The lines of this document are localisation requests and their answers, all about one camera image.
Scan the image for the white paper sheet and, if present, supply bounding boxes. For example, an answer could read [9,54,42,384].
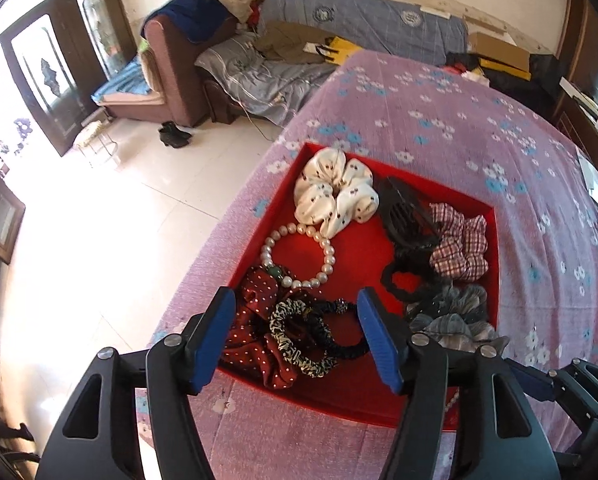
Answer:
[577,148,598,204]

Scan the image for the red tray box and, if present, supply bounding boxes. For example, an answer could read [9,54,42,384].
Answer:
[219,143,500,428]

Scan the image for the white cherry print scrunchie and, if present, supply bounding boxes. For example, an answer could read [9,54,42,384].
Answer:
[293,148,380,238]

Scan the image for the blue grey folded quilt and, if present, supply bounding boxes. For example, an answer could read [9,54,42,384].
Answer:
[258,0,468,65]

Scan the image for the brown armchair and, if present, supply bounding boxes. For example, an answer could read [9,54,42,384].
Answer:
[93,15,237,127]

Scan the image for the wooden bed frame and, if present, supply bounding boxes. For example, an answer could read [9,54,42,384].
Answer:
[552,0,598,170]

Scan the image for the black claw hair clip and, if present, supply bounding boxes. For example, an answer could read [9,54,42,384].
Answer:
[377,177,441,250]

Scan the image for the black fuzzy hair tie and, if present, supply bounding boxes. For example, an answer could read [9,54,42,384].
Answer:
[379,249,443,305]

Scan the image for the grey plaid scrunchie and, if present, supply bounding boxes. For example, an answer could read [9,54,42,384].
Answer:
[404,282,510,353]

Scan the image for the yellow flat box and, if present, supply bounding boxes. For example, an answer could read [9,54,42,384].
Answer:
[478,58,531,81]

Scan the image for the large pearl bracelet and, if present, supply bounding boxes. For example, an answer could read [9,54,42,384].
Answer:
[259,221,337,290]

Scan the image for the blue cloth on armchair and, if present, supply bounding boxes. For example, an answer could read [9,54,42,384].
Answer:
[140,0,231,44]

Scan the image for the wire stool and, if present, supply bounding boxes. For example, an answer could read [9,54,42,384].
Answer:
[73,120,118,158]

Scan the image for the red dotted scrunchie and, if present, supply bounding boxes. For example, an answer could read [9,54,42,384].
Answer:
[221,266,299,390]

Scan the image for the black shoes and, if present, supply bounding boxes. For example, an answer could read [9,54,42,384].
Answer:
[159,122,193,148]

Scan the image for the yellow paper bag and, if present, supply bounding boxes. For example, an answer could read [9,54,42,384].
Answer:
[303,36,363,65]

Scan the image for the grey bedsheet on sofa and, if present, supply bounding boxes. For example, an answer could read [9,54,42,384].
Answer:
[195,32,335,127]

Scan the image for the cardboard box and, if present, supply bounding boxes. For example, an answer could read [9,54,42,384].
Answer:
[467,32,530,72]

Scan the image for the red white plaid scrunchie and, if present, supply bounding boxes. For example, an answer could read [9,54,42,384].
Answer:
[429,203,489,282]

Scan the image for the leopard print scrunchie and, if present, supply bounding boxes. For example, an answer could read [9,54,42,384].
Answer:
[269,299,338,378]

